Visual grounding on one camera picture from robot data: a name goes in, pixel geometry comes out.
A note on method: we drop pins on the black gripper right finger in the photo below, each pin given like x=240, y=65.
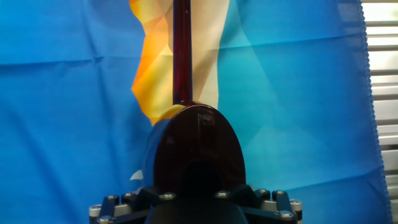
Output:
x=273, y=208

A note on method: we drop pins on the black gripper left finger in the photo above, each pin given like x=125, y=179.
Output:
x=124, y=205

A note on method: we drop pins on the blue cloth with orange print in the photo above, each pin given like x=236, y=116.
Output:
x=62, y=124

